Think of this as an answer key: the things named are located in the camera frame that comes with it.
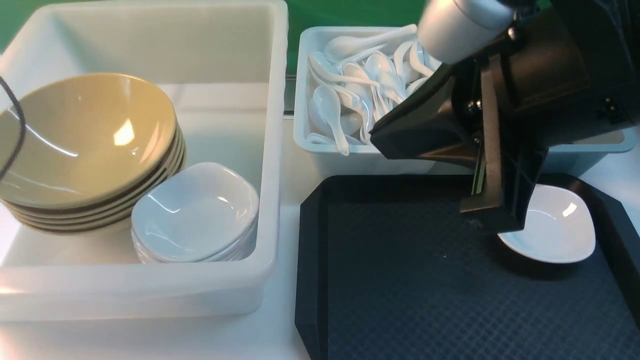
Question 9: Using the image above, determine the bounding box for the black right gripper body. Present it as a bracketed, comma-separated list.
[370, 52, 551, 173]

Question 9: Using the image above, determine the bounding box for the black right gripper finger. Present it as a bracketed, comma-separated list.
[460, 145, 548, 234]

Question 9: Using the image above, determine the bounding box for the white square sauce dish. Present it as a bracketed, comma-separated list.
[498, 184, 597, 264]

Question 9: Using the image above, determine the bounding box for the beige noodle bowl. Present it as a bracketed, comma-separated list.
[0, 72, 178, 209]

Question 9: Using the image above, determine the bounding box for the white ceramic soup spoon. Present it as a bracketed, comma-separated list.
[324, 24, 418, 61]

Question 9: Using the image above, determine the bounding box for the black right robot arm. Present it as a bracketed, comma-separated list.
[370, 0, 639, 233]

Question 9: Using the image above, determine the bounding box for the stacked beige bowl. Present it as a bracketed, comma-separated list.
[8, 151, 187, 236]
[7, 147, 187, 230]
[1, 134, 186, 231]
[1, 128, 185, 219]

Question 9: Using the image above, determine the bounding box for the bottom stacked beige bowl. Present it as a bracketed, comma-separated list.
[8, 151, 187, 236]

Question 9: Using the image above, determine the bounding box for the top stacked beige bowl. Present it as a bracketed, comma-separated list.
[1, 128, 185, 219]

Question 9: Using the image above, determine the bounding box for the blue-grey chopstick bin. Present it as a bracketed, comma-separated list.
[542, 129, 637, 177]

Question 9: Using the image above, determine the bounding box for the white spoon bin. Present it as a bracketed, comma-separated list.
[293, 26, 468, 177]

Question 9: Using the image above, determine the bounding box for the white spoon in bin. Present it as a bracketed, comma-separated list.
[312, 85, 351, 157]

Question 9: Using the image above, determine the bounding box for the black plastic serving tray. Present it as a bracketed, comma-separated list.
[294, 174, 640, 360]

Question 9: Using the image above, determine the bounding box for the large white plastic tub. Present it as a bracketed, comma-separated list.
[1, 0, 288, 322]

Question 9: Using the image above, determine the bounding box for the top stacked white dish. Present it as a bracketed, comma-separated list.
[131, 162, 259, 264]

